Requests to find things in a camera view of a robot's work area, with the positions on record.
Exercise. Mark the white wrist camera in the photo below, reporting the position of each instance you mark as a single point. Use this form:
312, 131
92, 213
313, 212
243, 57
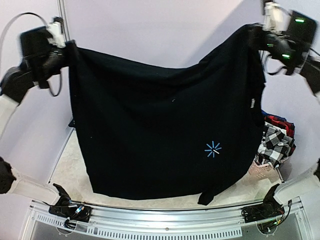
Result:
273, 14
55, 31

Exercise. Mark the right aluminium frame post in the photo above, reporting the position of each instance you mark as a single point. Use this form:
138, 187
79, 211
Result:
261, 60

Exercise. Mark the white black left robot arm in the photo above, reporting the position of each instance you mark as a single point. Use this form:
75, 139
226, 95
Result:
14, 86

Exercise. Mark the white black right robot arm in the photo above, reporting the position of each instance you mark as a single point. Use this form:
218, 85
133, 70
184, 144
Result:
292, 70

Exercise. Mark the aluminium frame post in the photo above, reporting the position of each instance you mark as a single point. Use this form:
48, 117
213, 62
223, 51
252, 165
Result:
63, 14
261, 60

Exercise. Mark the black t-shirt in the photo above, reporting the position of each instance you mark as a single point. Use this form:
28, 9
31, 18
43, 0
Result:
148, 132

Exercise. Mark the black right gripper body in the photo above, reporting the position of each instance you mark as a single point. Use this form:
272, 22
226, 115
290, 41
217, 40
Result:
264, 38

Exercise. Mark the front aluminium rail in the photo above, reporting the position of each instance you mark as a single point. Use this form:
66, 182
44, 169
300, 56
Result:
109, 223

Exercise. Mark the colourful patterned folded shorts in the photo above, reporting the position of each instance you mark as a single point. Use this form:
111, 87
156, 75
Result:
72, 124

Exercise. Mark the red black plaid shirt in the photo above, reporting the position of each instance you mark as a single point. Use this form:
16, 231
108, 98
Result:
281, 123

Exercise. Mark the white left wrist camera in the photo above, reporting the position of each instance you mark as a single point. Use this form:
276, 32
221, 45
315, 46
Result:
55, 31

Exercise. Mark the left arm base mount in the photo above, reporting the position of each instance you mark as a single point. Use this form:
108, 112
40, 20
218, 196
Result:
68, 209

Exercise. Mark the black white checked shirt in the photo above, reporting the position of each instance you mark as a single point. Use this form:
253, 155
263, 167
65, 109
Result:
276, 146

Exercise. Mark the pink plastic laundry basket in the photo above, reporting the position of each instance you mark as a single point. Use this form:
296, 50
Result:
259, 172

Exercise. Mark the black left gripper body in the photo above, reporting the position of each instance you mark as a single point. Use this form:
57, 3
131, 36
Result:
52, 63

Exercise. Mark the left aluminium frame post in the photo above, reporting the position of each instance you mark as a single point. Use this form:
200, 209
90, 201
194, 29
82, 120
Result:
63, 14

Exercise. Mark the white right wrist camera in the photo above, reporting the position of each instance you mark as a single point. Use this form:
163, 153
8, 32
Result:
273, 14

